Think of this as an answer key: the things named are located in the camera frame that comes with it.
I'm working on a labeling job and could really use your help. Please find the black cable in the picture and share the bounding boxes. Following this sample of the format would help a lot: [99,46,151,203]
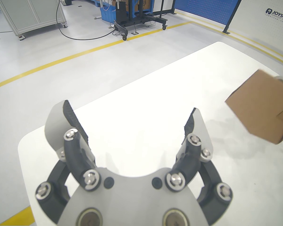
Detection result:
[56,0,116,40]

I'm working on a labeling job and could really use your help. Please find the grey aluminium frame cabinet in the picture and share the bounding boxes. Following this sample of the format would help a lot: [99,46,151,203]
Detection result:
[0,0,68,41]

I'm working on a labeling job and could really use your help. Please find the blue plastic crate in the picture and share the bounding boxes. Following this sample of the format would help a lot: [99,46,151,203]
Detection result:
[100,7,117,22]

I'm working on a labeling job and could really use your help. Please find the black wheeled stand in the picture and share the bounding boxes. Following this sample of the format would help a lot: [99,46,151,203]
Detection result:
[113,0,168,41]

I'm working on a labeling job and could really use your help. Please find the white partition panel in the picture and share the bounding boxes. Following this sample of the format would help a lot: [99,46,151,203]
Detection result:
[223,0,283,65]

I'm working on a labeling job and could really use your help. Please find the small brown carton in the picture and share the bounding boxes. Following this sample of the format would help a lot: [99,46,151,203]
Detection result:
[225,69,283,145]

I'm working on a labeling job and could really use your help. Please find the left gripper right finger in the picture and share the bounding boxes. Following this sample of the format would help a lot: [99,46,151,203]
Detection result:
[165,107,234,226]

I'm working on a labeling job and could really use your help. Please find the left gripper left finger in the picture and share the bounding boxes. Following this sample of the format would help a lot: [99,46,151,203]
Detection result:
[35,100,102,226]

